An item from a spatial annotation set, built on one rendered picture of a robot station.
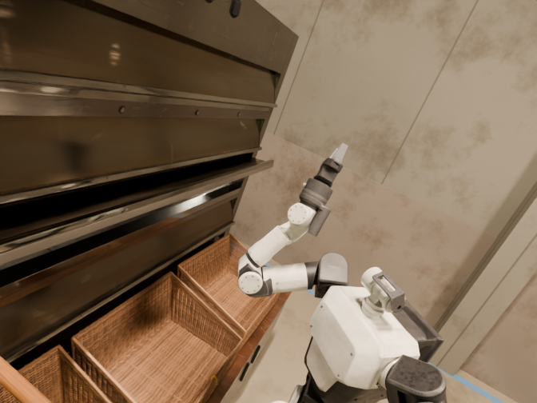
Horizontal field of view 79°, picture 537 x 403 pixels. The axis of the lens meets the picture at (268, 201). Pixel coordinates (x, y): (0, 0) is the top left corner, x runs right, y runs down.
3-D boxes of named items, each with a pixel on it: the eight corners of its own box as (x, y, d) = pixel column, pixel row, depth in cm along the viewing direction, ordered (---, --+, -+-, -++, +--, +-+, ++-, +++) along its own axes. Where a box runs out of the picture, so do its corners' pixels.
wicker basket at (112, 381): (57, 390, 122) (66, 336, 112) (158, 310, 173) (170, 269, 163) (160, 472, 111) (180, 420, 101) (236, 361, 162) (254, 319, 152)
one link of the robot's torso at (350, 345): (348, 341, 125) (391, 266, 112) (407, 434, 97) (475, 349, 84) (280, 343, 112) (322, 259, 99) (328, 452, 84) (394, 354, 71)
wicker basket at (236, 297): (162, 305, 177) (175, 264, 168) (217, 265, 228) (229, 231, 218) (236, 356, 165) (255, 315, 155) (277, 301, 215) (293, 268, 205)
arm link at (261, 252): (270, 225, 110) (228, 261, 112) (272, 237, 100) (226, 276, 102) (290, 246, 112) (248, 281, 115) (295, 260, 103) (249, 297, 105)
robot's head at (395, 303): (387, 287, 92) (387, 268, 88) (408, 310, 85) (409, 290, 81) (368, 297, 91) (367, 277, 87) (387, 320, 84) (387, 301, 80)
